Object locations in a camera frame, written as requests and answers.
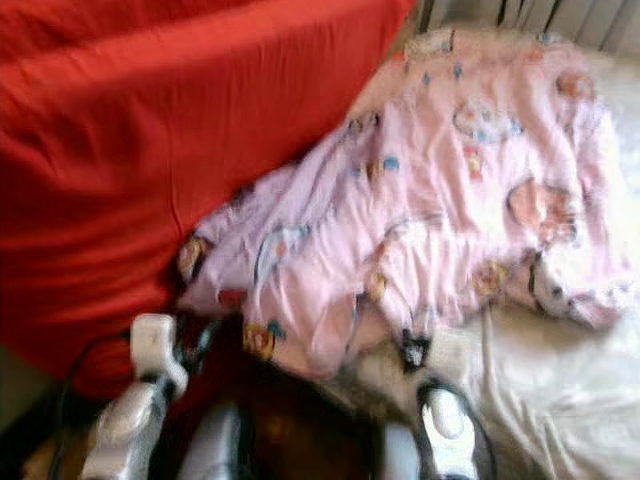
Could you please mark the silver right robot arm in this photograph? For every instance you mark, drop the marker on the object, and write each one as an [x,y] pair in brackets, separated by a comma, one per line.
[450,435]

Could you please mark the silver right robot leg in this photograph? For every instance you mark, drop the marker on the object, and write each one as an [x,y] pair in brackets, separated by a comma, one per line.
[398,458]

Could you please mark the silver robot leg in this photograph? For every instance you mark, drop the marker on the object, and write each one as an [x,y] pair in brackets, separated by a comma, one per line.
[212,450]
[398,458]

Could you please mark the silver left robot leg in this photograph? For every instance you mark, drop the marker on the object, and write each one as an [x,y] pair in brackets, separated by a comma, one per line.
[212,450]

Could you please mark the pink cartoon print blanket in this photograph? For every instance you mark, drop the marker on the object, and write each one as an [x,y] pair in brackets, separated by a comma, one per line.
[450,220]

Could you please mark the bed with beige floral sheet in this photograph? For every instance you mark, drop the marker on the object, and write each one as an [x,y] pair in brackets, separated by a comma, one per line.
[560,390]

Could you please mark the grey pleated curtain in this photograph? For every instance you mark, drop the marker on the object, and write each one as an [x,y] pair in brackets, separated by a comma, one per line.
[540,18]

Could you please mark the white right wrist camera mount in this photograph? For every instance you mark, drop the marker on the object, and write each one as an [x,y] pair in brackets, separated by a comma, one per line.
[450,350]

